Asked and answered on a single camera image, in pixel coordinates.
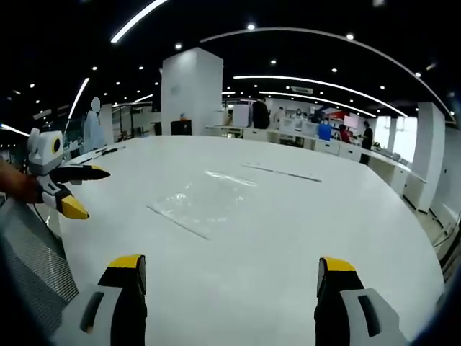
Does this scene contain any curved ceiling light strip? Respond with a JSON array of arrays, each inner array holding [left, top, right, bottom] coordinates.
[[232, 74, 410, 119]]

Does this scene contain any clear plastic food packaging bag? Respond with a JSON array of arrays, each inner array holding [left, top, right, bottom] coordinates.
[[146, 179, 261, 241]]

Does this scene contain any white square pillar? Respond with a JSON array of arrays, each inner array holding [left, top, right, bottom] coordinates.
[[160, 47, 225, 137]]

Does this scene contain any black tool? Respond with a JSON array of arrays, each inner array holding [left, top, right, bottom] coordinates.
[[94, 145, 127, 156]]

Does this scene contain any long ceiling light strip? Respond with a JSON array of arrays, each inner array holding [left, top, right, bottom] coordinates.
[[109, 0, 169, 44]]

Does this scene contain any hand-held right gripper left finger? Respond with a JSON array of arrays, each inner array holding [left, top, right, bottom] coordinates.
[[53, 254, 148, 346]]

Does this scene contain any black cabinet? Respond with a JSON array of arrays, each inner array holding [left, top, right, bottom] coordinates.
[[170, 120, 192, 136]]

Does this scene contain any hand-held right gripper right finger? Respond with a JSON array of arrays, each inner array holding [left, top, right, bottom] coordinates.
[[313, 256, 412, 346]]

